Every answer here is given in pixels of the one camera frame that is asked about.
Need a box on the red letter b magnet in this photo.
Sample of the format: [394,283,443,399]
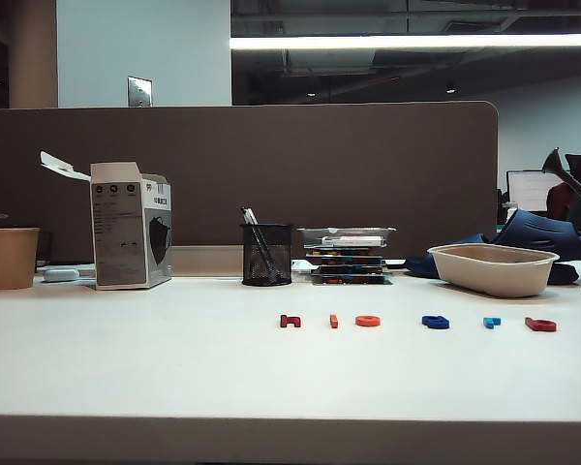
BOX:
[524,317,560,333]

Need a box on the clear plastic tray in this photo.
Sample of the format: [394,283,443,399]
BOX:
[296,225,398,251]

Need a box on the black mesh pen holder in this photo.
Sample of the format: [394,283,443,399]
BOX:
[239,222,294,287]

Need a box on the black white pen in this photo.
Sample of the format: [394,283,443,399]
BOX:
[240,205,278,282]

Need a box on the brown desk partition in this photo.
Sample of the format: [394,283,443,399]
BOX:
[0,100,500,265]

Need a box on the white grey mask box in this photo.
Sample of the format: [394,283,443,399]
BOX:
[39,149,173,291]

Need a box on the beige oval bowl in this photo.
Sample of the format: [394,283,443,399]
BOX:
[426,242,561,298]

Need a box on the ceiling light strip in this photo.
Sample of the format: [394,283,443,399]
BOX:
[229,32,581,50]

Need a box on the small white case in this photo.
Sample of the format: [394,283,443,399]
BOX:
[43,267,81,283]

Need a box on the computer monitor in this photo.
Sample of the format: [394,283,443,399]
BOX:
[505,169,570,214]

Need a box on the dark funnel-shaped object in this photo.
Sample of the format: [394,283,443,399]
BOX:
[541,147,581,200]

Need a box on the brown paper cup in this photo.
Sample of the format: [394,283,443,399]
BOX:
[0,226,41,291]

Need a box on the metal wall plate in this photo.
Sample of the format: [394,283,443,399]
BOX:
[127,75,153,108]

